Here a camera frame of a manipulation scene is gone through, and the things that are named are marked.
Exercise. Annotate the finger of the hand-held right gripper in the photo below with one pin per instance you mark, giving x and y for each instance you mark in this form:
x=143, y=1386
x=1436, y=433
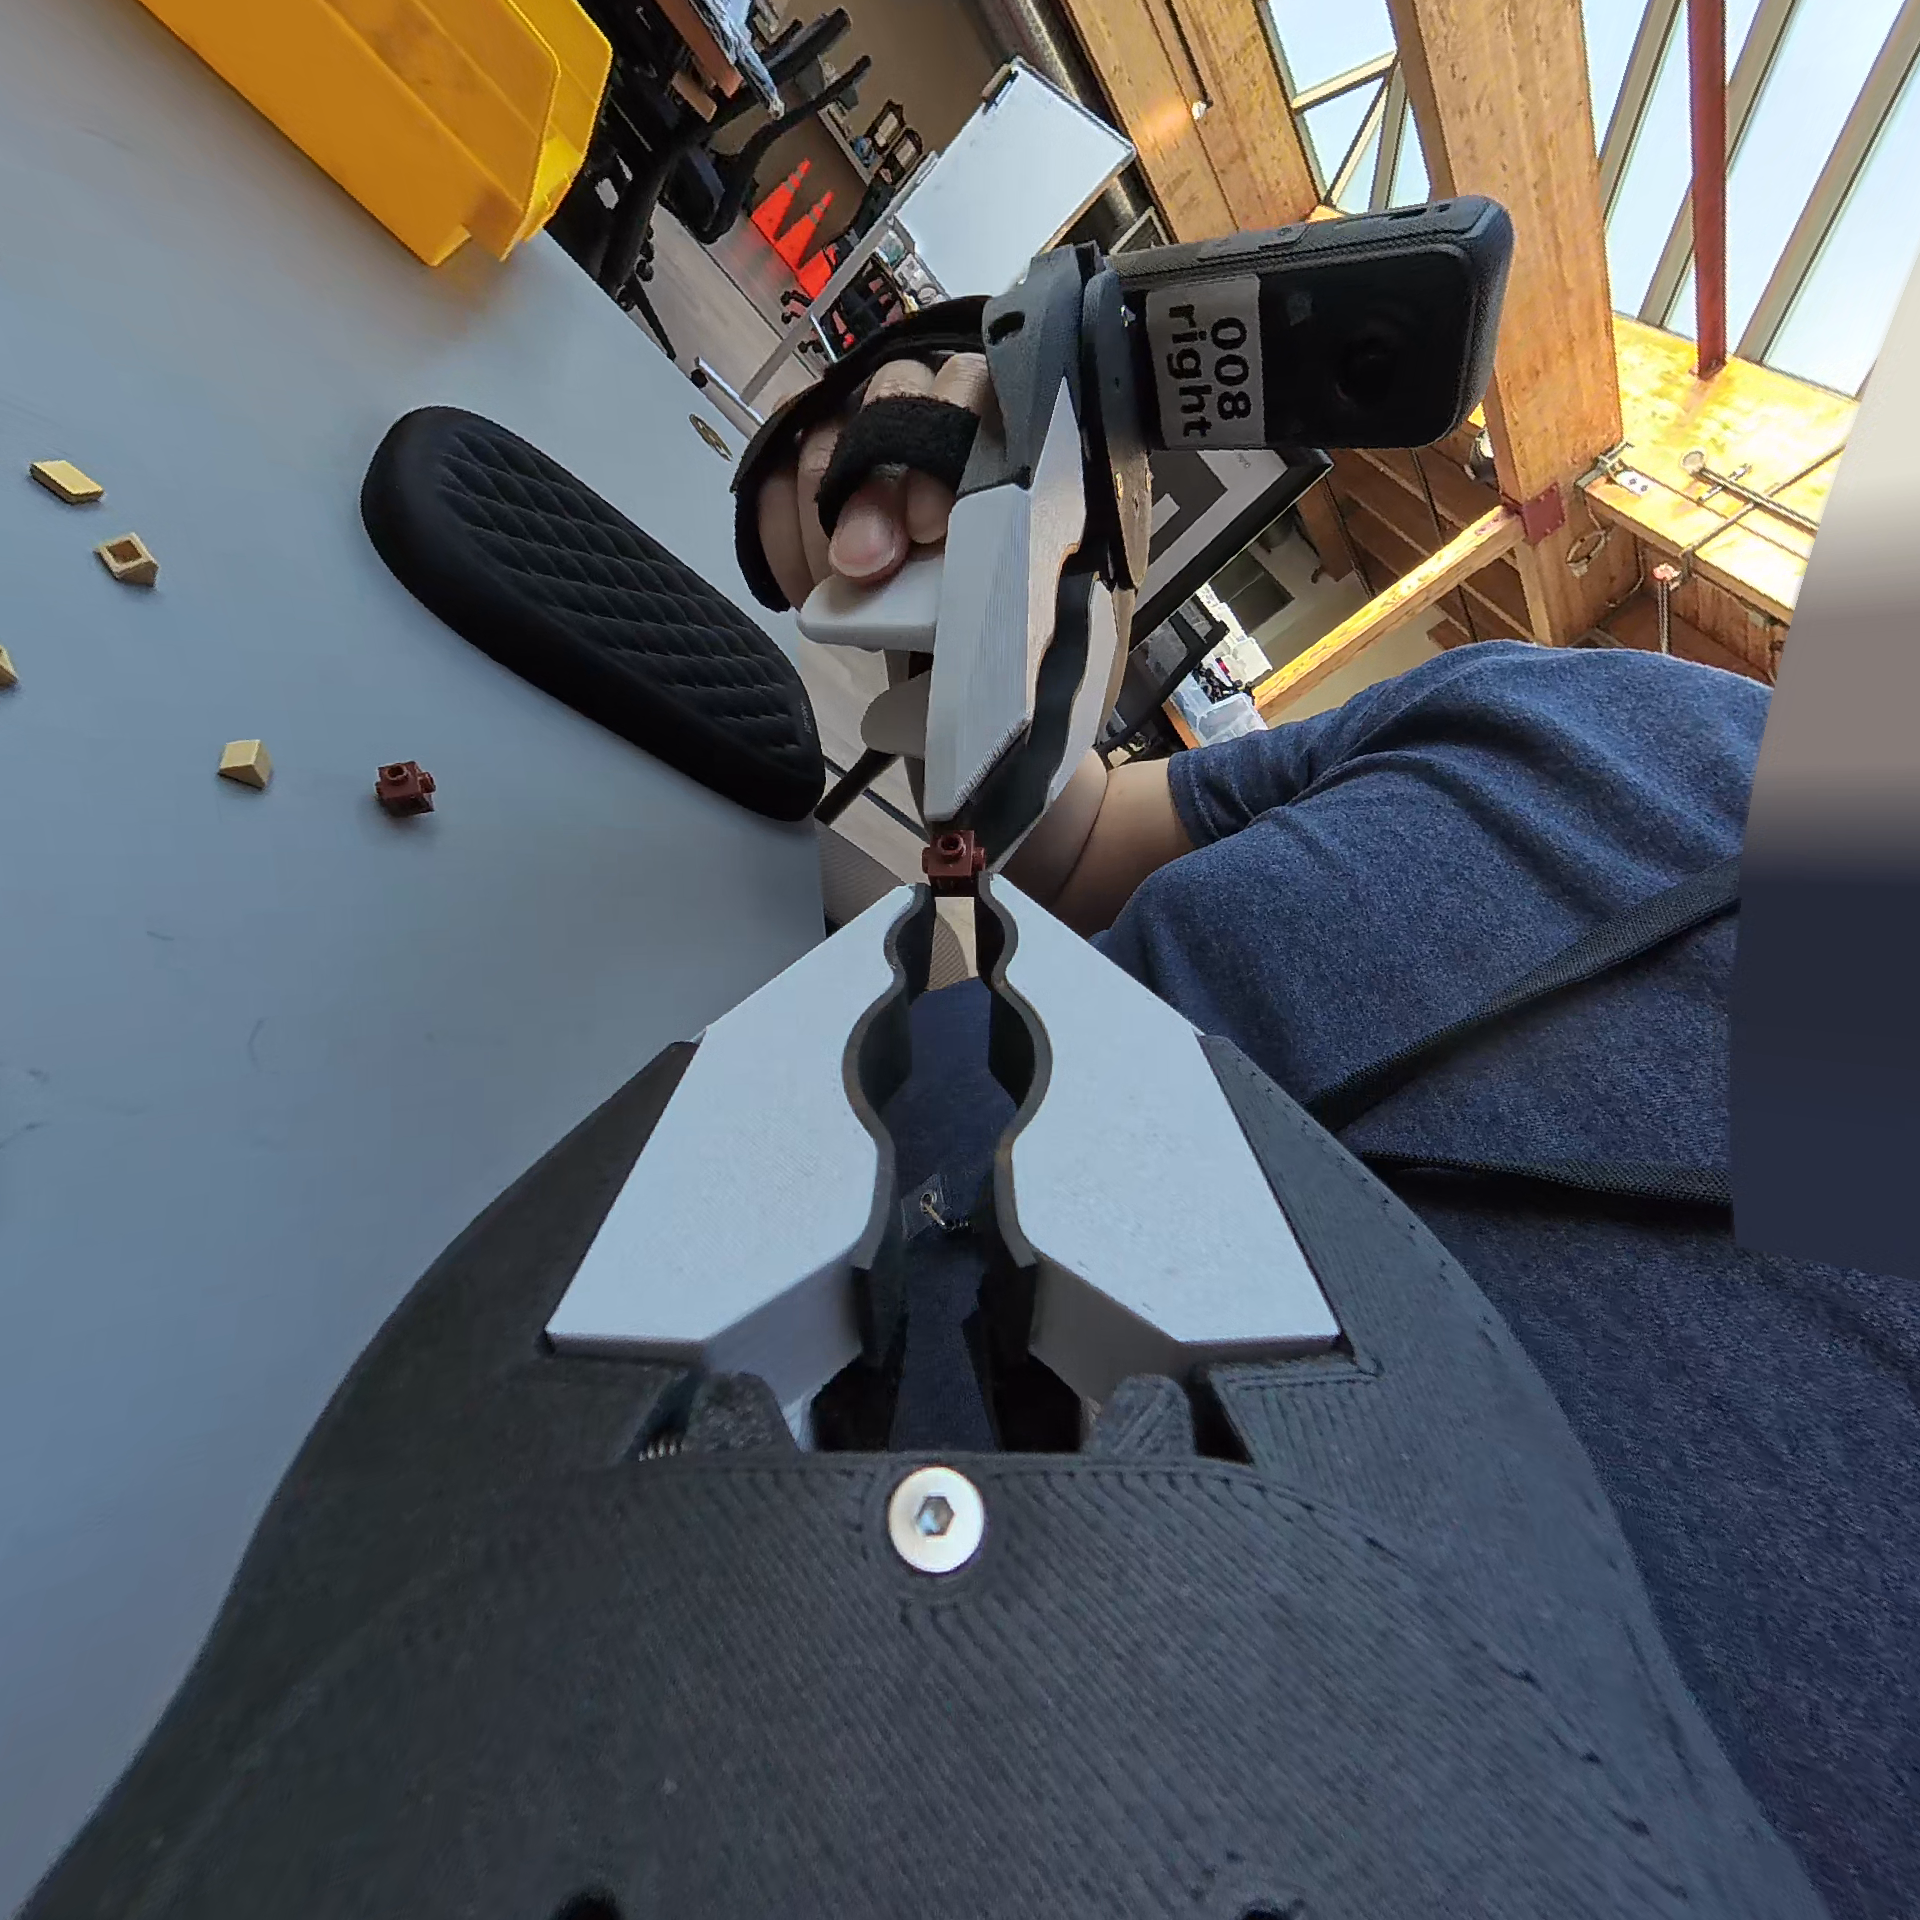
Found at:
x=1073, y=720
x=998, y=630

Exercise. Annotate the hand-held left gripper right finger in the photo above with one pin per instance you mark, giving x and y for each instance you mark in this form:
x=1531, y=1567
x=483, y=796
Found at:
x=1155, y=1200

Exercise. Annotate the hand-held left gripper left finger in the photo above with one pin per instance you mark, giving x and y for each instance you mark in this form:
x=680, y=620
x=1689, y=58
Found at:
x=734, y=1200

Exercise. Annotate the small brown lego brick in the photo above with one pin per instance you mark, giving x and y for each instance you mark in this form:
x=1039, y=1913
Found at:
x=404, y=789
x=952, y=863

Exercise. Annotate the person's right hand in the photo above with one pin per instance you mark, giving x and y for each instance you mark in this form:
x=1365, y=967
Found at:
x=870, y=525

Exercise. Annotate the rolling whiteboard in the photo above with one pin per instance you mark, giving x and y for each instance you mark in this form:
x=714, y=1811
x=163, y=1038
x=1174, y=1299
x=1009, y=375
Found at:
x=1021, y=181

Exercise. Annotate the orange traffic cone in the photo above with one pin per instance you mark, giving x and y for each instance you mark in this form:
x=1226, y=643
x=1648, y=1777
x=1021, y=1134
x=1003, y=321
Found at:
x=794, y=224

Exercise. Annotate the black wrist rest pad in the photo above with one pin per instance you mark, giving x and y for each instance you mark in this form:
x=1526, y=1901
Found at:
x=600, y=600

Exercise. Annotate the yellow plastic bin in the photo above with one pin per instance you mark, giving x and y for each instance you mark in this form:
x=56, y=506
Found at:
x=374, y=105
x=578, y=90

